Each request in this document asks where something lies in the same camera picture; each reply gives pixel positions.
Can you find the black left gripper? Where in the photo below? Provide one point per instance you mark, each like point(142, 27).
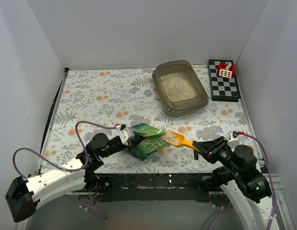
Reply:
point(129, 144)

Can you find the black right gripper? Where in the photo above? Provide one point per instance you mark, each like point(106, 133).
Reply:
point(213, 148)

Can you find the yellow plastic scoop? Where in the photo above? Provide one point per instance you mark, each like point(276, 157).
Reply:
point(178, 140)

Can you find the green cat litter bag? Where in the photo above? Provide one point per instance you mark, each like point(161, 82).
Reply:
point(147, 141)

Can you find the black bag clip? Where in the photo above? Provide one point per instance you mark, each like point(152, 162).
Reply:
point(196, 155)

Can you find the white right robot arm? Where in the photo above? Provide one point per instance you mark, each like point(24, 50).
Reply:
point(248, 190)

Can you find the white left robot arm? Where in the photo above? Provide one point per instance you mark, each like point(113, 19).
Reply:
point(25, 196)

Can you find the grey litter box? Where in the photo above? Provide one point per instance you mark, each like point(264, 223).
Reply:
point(179, 88)

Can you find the floral table mat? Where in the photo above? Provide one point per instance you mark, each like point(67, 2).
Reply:
point(92, 101)

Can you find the black white chessboard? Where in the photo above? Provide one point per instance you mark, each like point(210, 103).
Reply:
point(223, 89)

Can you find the red white toy block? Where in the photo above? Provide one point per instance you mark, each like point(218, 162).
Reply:
point(226, 70)

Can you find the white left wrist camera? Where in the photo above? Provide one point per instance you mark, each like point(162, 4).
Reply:
point(126, 134)

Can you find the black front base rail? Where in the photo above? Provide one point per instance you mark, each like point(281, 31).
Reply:
point(153, 186)

